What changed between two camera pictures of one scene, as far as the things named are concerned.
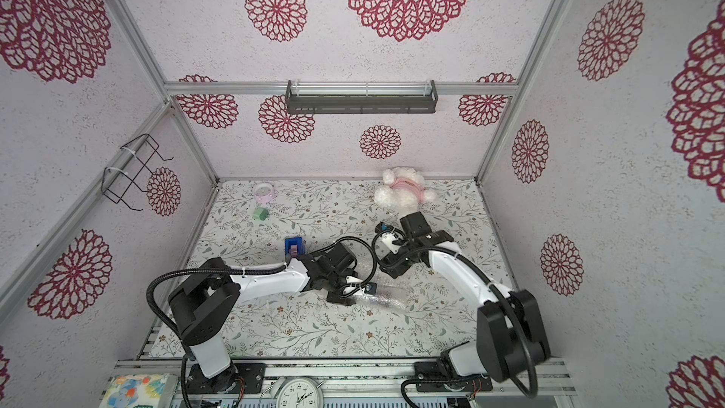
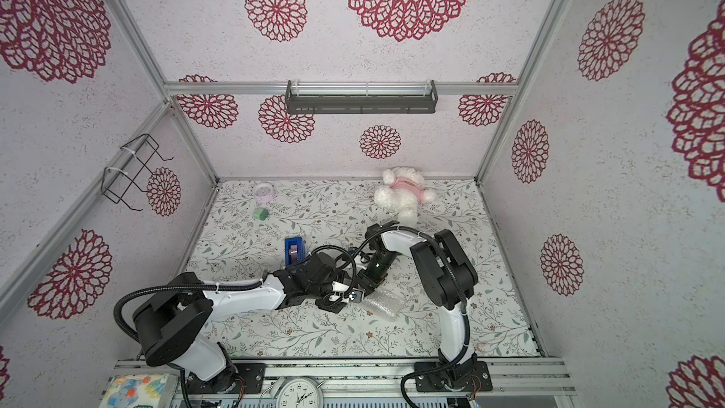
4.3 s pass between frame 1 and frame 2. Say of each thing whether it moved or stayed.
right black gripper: moved
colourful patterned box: stayed
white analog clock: stayed
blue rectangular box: stayed
